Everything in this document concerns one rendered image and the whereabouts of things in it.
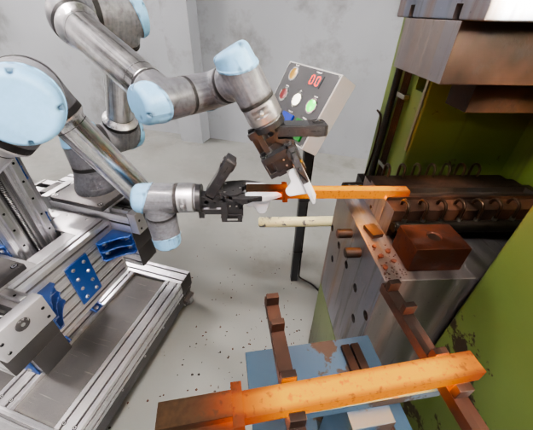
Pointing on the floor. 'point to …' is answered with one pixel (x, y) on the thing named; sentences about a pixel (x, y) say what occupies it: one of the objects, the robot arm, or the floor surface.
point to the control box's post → (300, 227)
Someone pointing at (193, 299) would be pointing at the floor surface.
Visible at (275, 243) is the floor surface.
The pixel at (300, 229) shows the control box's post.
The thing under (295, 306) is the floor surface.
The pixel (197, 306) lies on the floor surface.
